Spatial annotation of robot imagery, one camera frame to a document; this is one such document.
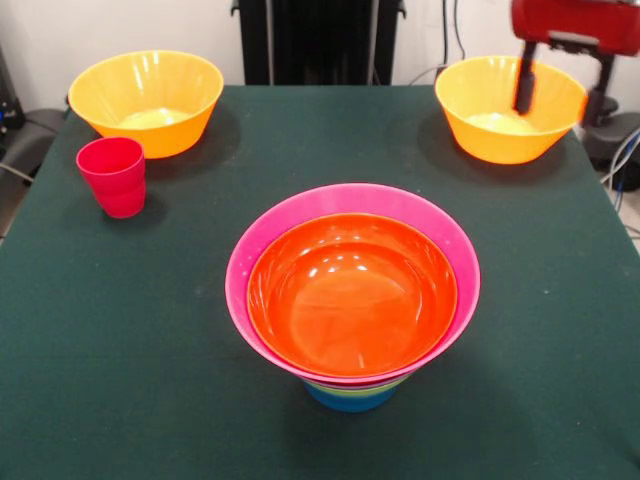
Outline yellow-orange large bowl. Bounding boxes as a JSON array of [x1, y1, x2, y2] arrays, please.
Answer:
[[67, 49, 225, 160], [434, 54, 591, 165]]

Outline purple bowl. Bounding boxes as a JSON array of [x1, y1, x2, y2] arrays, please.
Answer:
[[299, 374, 412, 392]]

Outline blue bowl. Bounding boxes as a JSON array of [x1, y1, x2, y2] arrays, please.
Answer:
[[303, 383, 399, 414]]

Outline black computer equipment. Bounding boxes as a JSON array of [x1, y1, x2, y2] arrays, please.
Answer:
[[0, 47, 25, 134]]

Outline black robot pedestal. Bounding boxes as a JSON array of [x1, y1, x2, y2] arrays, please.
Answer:
[[230, 0, 407, 86]]

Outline red cup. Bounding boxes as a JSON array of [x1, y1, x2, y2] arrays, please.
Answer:
[[75, 136, 147, 220]]

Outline orange shallow bowl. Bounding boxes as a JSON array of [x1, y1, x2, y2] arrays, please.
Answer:
[[246, 213, 459, 378]]

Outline grey cable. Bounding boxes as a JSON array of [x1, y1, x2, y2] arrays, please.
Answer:
[[601, 128, 640, 185]]

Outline pink large bowl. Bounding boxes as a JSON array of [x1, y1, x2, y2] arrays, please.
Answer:
[[224, 183, 482, 385]]

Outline grey office chair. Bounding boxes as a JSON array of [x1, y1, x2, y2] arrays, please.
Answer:
[[0, 108, 69, 182]]

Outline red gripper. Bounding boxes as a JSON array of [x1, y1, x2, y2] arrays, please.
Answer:
[[509, 0, 640, 129]]

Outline dark green tablecloth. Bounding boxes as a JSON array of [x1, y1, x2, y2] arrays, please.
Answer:
[[0, 84, 640, 480]]

